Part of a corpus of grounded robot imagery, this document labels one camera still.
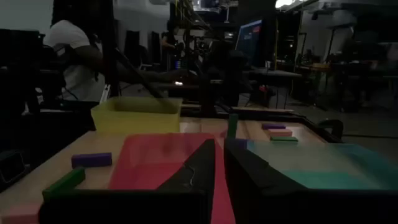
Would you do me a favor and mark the dark background table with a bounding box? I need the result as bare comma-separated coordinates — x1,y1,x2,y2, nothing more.
245,68,304,110

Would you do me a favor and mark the computer monitor with blue screen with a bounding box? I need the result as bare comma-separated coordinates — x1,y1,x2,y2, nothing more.
235,19,264,66

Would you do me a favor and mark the translucent teal plastic bin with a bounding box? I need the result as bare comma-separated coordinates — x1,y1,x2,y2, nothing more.
245,139,398,190

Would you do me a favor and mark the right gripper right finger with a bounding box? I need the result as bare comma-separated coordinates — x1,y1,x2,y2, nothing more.
223,138,398,224

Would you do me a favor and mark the purple wooden block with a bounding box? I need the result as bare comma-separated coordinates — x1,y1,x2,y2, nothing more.
71,152,113,169
261,123,287,131

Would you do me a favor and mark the person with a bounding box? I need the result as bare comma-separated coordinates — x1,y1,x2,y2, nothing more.
43,20,190,102
160,21,180,63

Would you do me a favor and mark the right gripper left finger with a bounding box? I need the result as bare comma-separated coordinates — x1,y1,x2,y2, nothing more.
39,139,216,224

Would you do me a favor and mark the translucent yellow plastic bin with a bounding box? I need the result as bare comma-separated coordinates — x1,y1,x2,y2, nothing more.
90,96,183,135

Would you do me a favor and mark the green wooden block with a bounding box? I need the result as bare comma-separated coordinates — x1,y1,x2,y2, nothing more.
42,167,86,202
269,136,299,143
227,113,239,139

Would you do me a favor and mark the black table clamp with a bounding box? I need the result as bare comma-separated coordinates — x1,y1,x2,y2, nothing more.
317,119,345,139

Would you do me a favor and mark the black frame post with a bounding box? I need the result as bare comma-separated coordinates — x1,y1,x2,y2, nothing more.
101,0,122,97
198,62,218,118

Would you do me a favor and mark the black camera box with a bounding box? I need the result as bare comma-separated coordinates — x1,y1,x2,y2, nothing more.
0,149,30,190

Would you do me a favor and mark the translucent pink-red plastic bin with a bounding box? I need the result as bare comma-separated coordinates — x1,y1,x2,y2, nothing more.
108,133,237,224

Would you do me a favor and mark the cluttered background workbench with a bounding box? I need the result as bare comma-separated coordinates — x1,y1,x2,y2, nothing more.
295,60,398,110

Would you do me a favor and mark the white metal bracket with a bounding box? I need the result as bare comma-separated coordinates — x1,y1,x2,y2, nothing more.
99,83,111,104

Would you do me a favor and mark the pink wooden block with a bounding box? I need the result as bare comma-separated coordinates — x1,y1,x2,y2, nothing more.
0,203,43,224
267,128,294,138

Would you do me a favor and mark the black diagonal frame brace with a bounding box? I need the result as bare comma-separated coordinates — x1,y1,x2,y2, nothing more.
113,48,167,100

